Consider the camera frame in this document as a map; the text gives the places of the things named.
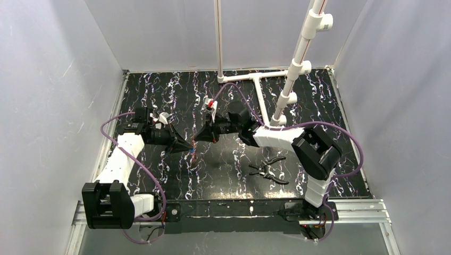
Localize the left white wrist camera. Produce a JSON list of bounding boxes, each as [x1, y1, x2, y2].
[[150, 112, 170, 129]]

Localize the purple cable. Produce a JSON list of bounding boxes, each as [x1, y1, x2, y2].
[[100, 112, 168, 245], [213, 83, 364, 243]]

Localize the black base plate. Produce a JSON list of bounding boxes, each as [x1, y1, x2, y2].
[[128, 199, 340, 236]]

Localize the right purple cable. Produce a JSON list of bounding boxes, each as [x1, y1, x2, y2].
[[213, 83, 364, 243]]

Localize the black handled pliers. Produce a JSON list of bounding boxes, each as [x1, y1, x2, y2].
[[248, 156, 289, 185]]

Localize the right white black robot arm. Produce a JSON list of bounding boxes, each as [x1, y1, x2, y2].
[[194, 103, 343, 219]]

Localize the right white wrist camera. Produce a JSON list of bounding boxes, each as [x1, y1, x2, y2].
[[202, 97, 218, 123]]

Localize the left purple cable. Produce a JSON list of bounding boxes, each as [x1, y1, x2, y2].
[[100, 112, 168, 245]]

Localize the metal plate with red handle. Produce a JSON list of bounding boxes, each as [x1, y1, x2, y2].
[[190, 138, 197, 164]]

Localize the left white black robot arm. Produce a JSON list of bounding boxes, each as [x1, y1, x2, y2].
[[81, 107, 191, 230]]

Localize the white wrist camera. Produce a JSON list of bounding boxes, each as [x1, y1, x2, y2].
[[202, 97, 218, 123], [150, 112, 170, 129]]

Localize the aluminium rail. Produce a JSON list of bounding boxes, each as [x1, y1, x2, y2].
[[85, 70, 130, 202], [66, 199, 400, 254]]

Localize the aluminium front rail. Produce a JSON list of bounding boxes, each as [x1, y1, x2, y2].
[[66, 199, 400, 254]]

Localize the aluminium left rail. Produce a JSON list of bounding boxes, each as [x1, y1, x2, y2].
[[85, 70, 130, 202]]

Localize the white PVC pipe frame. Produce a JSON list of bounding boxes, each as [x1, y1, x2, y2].
[[214, 0, 333, 128]]

